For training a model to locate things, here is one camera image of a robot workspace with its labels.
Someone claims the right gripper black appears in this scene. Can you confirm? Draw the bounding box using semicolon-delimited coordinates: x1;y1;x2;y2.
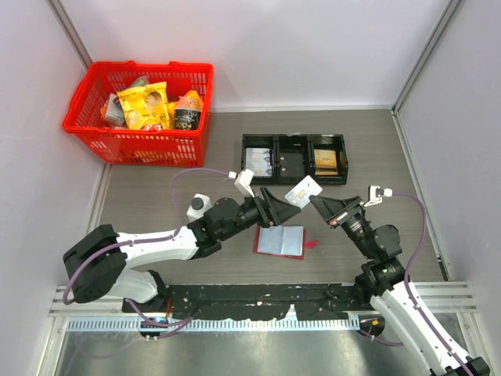
309;194;375;259

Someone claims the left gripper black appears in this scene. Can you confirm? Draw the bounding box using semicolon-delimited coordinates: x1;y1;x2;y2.
220;186;300;241

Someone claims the silver VIP card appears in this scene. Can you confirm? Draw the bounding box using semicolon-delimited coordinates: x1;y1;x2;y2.
257;227;283;255
285;175;323;209

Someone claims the red leather card holder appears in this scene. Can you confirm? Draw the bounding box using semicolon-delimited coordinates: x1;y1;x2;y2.
253;226;319;260

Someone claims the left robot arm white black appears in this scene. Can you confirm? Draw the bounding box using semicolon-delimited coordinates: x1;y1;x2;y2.
63;188;301;312

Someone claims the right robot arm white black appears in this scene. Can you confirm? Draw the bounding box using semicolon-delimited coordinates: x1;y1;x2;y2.
310;196;491;375

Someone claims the gold VIP cards stack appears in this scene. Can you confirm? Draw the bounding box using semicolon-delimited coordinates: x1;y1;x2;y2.
314;149;338;176

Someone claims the black VIP cards stack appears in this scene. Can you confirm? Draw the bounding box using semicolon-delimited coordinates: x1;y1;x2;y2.
279;153;305;178

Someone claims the black three-compartment card tray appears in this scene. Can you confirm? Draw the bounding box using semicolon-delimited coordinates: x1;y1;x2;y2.
241;134;349;185

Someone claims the silver VIP cards stack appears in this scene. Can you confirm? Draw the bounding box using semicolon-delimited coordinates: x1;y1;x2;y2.
245;148;272;177

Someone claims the white plastic bottle black cap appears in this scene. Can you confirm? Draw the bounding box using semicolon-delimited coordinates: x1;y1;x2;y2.
186;193;212;222

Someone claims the red plastic shopping basket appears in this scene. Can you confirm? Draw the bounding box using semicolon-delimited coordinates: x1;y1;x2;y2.
62;60;214;168

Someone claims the black instant noodle cup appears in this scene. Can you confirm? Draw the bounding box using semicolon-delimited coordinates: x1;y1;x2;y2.
175;108;202;130

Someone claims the orange snack bag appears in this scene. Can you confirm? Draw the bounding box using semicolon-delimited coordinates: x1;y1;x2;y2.
176;89;204;112

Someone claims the yellow snack bag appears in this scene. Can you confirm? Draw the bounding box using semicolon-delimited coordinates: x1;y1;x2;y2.
117;81;171;131

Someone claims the blue and white small box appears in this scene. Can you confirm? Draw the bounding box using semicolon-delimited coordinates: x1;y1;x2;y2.
100;93;125;126

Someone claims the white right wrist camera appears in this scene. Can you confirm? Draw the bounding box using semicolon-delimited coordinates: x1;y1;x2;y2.
364;185;393;207

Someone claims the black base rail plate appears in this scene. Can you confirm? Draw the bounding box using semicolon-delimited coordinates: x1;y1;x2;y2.
138;284;373;321

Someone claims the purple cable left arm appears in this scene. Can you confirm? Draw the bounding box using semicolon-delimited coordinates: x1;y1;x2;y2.
62;168;236;345

